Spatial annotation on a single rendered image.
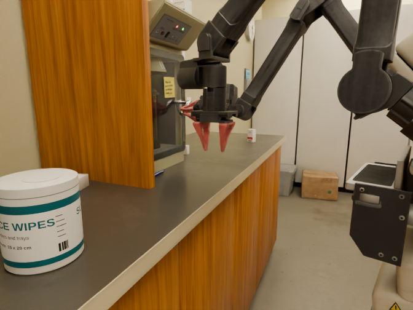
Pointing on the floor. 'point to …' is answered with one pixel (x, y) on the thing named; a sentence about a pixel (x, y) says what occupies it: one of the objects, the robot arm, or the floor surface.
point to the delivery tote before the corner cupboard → (286, 178)
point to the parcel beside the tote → (319, 185)
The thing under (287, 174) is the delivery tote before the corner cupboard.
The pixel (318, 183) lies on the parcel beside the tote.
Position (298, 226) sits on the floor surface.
